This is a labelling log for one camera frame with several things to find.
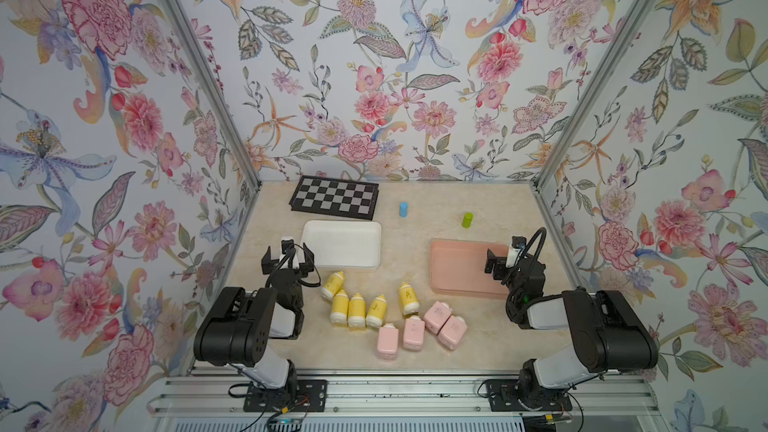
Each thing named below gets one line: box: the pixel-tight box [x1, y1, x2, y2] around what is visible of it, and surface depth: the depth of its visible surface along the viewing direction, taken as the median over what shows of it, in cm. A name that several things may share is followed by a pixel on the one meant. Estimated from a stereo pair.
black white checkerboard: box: [289, 175, 380, 221], surface depth 114 cm
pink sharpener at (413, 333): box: [403, 315, 425, 351], surface depth 80 cm
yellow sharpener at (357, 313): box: [347, 293, 367, 331], surface depth 82 cm
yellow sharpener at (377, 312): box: [365, 294, 388, 328], surface depth 82 cm
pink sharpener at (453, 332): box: [437, 314, 468, 350], surface depth 80 cm
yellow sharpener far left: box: [320, 271, 346, 300], surface depth 87 cm
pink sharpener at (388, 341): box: [377, 322, 399, 361], surface depth 77 cm
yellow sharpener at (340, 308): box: [330, 289, 349, 326], surface depth 84 cm
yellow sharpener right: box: [398, 282, 420, 317], surface depth 84 cm
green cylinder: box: [462, 212, 474, 229], surface depth 109 cm
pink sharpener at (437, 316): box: [424, 301, 452, 335], surface depth 82 cm
